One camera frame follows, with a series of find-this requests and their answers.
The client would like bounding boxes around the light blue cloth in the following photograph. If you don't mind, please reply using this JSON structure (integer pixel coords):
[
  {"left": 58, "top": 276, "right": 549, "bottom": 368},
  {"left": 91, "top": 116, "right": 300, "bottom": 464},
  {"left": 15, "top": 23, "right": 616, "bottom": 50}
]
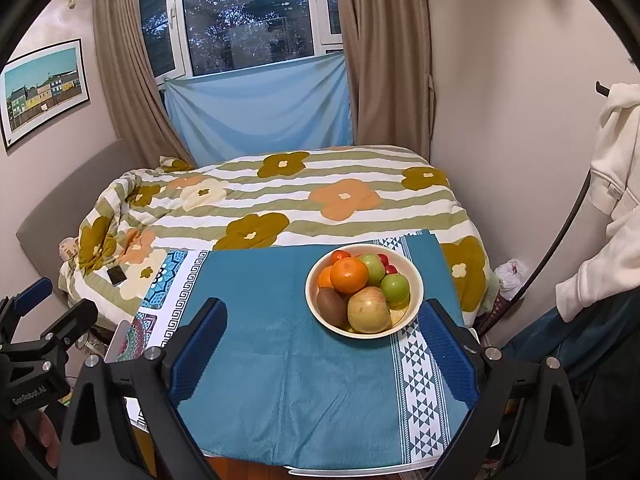
[{"left": 164, "top": 52, "right": 353, "bottom": 168}]

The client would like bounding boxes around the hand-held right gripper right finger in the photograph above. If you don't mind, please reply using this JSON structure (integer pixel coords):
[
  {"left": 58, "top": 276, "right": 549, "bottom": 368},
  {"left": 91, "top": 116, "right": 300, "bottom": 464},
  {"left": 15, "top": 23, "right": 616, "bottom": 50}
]
[{"left": 417, "top": 298, "right": 586, "bottom": 480}]

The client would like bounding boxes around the window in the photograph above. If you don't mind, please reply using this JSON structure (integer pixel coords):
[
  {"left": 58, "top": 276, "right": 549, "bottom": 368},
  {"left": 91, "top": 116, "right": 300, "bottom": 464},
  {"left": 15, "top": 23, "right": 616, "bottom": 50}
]
[{"left": 135, "top": 0, "right": 346, "bottom": 81}]

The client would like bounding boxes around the blue patterned tablecloth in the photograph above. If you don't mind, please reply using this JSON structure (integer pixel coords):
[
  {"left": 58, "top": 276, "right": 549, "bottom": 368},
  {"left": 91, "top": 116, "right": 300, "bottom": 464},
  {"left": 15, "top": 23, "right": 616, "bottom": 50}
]
[{"left": 116, "top": 230, "right": 493, "bottom": 468}]

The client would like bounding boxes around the large orange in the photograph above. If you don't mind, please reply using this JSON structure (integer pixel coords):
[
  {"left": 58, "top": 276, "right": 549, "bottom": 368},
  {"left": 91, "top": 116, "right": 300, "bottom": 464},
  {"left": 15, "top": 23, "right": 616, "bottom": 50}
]
[{"left": 330, "top": 256, "right": 370, "bottom": 295}]

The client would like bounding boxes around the dark teal garment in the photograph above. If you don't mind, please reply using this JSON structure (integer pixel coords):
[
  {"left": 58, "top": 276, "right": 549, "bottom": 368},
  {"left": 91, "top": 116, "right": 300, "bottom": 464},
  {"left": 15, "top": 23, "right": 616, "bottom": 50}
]
[{"left": 500, "top": 290, "right": 640, "bottom": 386}]

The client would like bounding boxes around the white plastic bag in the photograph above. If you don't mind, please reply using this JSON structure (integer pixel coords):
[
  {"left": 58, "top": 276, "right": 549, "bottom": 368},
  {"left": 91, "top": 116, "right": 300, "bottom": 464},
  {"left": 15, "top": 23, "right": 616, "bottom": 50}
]
[{"left": 495, "top": 259, "right": 528, "bottom": 301}]

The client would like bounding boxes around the white hoodie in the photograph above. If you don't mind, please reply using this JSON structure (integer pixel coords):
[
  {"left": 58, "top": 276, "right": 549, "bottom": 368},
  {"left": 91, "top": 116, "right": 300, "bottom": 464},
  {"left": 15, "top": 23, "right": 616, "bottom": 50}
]
[{"left": 555, "top": 80, "right": 640, "bottom": 323}]

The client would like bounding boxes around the brown kiwi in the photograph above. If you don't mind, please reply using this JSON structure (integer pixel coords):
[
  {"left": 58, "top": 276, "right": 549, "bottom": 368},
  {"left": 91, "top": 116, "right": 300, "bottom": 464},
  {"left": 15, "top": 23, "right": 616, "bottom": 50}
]
[{"left": 316, "top": 287, "right": 349, "bottom": 330}]

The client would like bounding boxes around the floral striped blanket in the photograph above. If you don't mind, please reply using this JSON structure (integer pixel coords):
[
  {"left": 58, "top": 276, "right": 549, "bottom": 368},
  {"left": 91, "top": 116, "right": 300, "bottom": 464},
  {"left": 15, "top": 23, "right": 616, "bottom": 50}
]
[{"left": 59, "top": 145, "right": 501, "bottom": 326}]

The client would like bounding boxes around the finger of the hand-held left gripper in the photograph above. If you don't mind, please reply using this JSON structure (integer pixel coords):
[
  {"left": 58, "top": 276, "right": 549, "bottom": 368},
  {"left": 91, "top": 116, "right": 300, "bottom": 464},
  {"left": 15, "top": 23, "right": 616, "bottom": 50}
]
[
  {"left": 15, "top": 299, "right": 99, "bottom": 361},
  {"left": 0, "top": 276, "right": 54, "bottom": 343}
]

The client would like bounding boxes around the cream ceramic bowl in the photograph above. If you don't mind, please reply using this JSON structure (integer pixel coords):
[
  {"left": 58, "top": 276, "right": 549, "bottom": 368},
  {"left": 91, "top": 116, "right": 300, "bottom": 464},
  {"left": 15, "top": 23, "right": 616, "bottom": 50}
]
[{"left": 305, "top": 243, "right": 425, "bottom": 339}]

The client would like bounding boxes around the green apple back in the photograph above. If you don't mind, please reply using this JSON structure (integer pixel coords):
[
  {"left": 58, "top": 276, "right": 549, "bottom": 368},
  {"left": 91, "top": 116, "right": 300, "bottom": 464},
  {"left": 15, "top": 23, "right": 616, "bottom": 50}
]
[{"left": 359, "top": 253, "right": 386, "bottom": 286}]

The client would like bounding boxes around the brown curtain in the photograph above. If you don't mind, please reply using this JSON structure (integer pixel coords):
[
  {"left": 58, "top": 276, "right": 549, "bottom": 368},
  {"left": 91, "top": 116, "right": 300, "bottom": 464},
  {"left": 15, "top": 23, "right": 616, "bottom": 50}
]
[
  {"left": 91, "top": 0, "right": 196, "bottom": 168},
  {"left": 335, "top": 0, "right": 433, "bottom": 161}
]

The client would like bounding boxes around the wall poster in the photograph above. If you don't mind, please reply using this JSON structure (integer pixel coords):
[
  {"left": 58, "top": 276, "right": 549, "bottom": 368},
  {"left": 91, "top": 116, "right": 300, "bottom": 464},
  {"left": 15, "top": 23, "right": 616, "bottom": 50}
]
[{"left": 0, "top": 38, "right": 92, "bottom": 153}]

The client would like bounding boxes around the black curved cable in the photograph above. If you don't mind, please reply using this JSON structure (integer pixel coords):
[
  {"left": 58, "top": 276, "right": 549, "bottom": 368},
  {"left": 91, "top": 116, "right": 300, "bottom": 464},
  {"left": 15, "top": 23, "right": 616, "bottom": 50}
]
[{"left": 477, "top": 80, "right": 612, "bottom": 338}]

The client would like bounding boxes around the person's left hand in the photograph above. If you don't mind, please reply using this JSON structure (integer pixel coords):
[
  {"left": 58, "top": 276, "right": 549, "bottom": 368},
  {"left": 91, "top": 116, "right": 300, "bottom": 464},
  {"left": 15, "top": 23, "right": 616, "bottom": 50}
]
[{"left": 10, "top": 410, "right": 63, "bottom": 468}]

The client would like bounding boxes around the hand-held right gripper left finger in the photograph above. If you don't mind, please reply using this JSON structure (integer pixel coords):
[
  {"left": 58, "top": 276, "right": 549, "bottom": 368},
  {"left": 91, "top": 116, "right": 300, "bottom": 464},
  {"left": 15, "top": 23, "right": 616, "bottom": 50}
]
[{"left": 56, "top": 297, "right": 230, "bottom": 480}]

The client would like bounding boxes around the yellow red apple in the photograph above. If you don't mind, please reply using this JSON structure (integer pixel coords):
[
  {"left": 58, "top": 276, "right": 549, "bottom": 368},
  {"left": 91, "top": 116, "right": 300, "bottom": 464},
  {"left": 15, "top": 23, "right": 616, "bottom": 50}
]
[{"left": 347, "top": 286, "right": 392, "bottom": 335}]

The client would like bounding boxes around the green plum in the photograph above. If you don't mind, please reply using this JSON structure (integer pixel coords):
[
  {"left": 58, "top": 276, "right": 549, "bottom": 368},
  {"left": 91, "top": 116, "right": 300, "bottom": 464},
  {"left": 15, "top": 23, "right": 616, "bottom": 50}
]
[{"left": 380, "top": 273, "right": 411, "bottom": 306}]

